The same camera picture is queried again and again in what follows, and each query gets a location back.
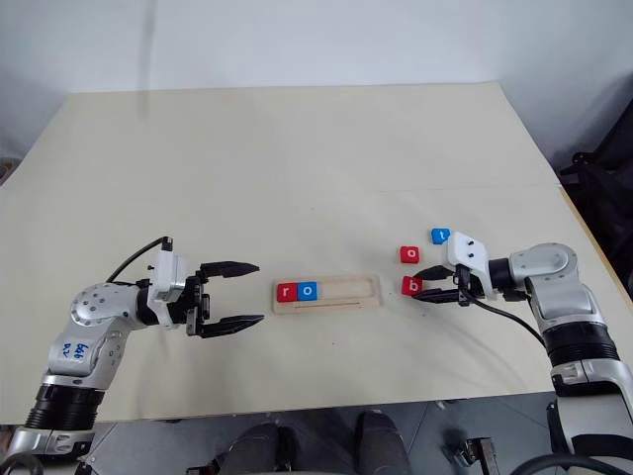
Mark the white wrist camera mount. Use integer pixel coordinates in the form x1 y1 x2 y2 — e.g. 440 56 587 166
446 230 497 301
146 249 193 331

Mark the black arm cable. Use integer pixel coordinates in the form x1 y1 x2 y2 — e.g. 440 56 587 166
105 236 175 285
467 292 553 355

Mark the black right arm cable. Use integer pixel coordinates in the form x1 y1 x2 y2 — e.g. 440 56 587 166
467 292 553 355

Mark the black chair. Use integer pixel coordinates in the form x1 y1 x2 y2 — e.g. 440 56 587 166
557 73 633 238

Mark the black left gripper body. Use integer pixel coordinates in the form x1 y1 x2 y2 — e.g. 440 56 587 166
182 269 215 340

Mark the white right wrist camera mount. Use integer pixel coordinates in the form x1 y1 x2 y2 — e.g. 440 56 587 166
446 230 497 301

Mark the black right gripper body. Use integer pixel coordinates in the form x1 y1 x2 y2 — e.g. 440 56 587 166
451 263 485 305

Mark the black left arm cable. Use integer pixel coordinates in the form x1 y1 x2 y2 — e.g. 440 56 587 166
105 236 175 285

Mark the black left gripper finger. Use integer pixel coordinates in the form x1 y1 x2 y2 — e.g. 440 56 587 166
199 314 266 340
199 259 261 282

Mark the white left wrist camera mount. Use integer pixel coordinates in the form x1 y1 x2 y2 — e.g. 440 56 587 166
146 249 193 331

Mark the small black metal bracket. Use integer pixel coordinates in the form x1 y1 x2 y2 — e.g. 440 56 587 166
446 434 501 469

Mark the wooden letter tray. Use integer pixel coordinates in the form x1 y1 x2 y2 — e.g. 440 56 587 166
270 274 386 315

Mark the thick black floor cable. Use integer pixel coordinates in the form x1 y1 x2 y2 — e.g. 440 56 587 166
513 451 602 475

